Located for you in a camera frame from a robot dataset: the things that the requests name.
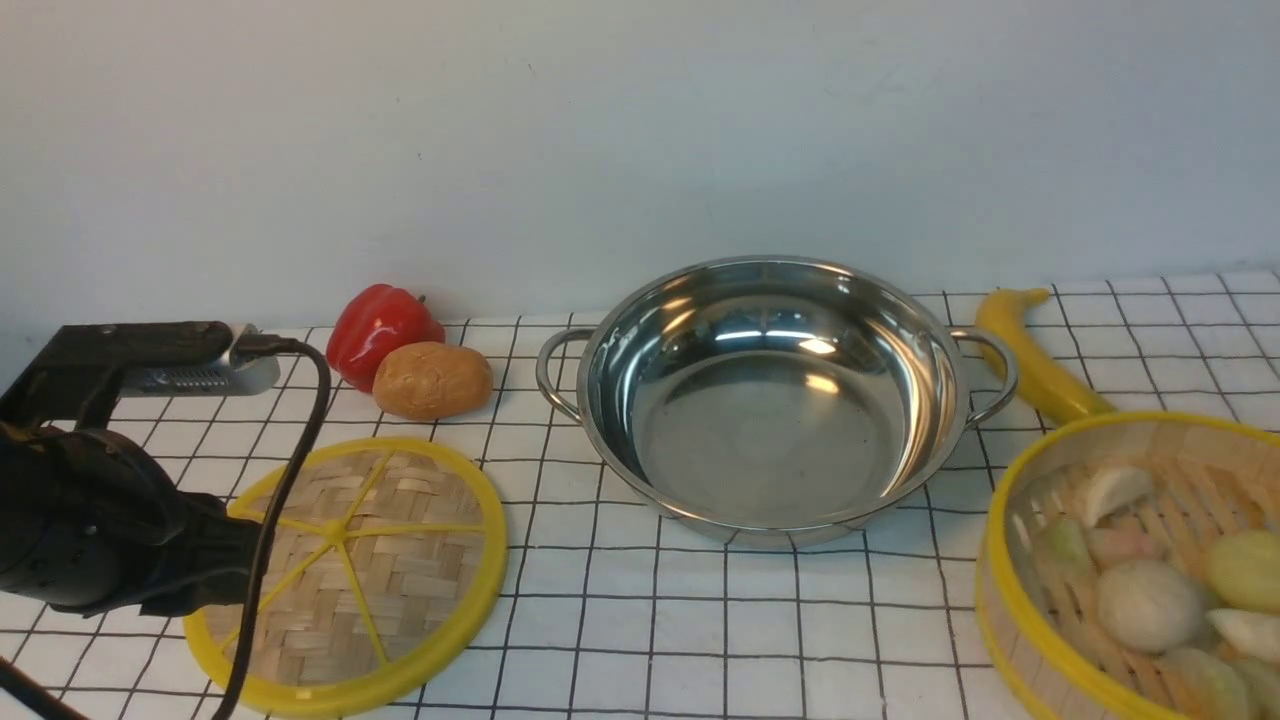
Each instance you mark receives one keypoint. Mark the yellow rimmed bamboo steamer basket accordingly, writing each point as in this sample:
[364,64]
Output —
[1213,478]

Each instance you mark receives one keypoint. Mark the yellow-green round bun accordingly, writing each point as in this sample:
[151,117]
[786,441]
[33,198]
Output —
[1243,570]

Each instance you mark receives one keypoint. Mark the stainless steel pot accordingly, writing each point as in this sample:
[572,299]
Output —
[774,402]

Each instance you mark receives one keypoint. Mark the pale green dumpling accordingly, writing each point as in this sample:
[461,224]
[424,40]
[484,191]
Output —
[1060,555]

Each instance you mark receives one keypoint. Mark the white round bun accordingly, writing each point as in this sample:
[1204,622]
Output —
[1148,606]

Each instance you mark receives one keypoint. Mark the yellow banana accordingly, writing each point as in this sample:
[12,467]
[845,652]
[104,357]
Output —
[1043,384]

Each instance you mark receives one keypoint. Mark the white dumpling top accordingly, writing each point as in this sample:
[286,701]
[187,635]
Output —
[1110,489]

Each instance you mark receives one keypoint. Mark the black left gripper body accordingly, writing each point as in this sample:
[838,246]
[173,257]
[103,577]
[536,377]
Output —
[91,524]

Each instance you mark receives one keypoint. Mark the red bell pepper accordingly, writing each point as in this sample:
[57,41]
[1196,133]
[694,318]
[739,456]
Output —
[379,320]

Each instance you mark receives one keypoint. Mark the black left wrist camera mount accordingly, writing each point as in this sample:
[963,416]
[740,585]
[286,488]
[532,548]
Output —
[83,370]

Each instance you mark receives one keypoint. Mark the brown potato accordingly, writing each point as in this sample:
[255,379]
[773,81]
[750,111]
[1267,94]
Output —
[429,381]

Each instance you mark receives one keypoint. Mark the white dumpling lower right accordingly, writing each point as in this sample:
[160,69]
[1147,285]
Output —
[1254,634]

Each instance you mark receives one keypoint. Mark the pink dumpling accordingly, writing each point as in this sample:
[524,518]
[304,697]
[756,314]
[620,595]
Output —
[1110,547]

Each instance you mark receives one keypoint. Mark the white checkered tablecloth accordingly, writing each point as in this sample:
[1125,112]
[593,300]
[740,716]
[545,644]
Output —
[609,610]

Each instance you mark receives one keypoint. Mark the yellow rimmed bamboo steamer lid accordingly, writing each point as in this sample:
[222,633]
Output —
[388,559]

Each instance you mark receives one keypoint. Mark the white dumpling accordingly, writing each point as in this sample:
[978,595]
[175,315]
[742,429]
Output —
[1254,634]
[1110,489]

